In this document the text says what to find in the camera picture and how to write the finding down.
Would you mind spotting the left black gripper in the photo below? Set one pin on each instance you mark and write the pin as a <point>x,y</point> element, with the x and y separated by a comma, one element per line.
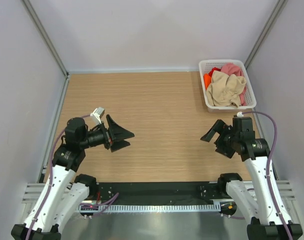
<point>115,132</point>

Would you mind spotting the beige t shirt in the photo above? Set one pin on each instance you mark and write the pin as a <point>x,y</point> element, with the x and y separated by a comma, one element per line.
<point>226,90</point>

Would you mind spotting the red t shirt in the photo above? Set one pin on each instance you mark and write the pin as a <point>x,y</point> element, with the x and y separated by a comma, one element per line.
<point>212,71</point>

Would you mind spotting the white slotted cable duct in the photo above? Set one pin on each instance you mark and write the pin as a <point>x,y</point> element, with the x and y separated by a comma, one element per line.
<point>162,208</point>

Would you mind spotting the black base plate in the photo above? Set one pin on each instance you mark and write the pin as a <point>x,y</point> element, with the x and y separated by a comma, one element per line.
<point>160,193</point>

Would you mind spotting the pink t shirt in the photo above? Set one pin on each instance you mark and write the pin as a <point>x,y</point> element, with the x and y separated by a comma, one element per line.
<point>230,69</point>

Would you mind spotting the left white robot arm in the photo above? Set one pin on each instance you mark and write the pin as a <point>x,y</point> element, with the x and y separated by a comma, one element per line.
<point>64,191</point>

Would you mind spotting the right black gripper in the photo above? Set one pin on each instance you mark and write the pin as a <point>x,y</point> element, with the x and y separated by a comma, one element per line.
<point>218,126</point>

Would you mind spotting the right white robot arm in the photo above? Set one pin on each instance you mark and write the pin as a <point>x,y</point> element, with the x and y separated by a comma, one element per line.
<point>265,213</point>

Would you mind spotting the white plastic basket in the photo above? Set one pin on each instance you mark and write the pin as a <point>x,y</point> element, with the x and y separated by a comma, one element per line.
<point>205,66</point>

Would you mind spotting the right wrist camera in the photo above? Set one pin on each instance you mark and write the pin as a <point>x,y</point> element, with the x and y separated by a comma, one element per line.
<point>243,127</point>

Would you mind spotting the aluminium frame rail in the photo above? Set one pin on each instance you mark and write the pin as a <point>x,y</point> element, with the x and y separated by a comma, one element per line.
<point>33,191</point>

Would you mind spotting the orange t shirt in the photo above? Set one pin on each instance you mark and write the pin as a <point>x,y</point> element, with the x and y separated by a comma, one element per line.
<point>207,80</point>

